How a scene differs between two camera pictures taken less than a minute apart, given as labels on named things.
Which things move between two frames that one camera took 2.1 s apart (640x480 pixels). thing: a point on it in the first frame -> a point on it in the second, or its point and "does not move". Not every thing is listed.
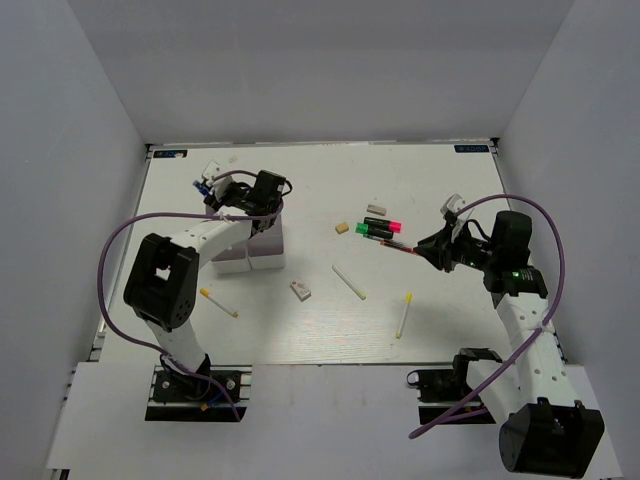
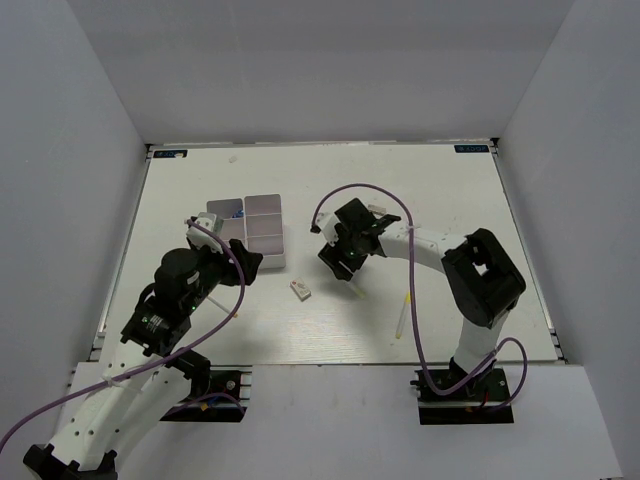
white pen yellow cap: x=408 y=300 does not move
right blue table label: x=471 y=148 does not move
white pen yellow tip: x=349 y=283 does not move
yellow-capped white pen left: x=206 y=293 does not move
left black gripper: x=216 y=205 -> x=248 y=261
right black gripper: x=440 y=248 -> x=332 y=255
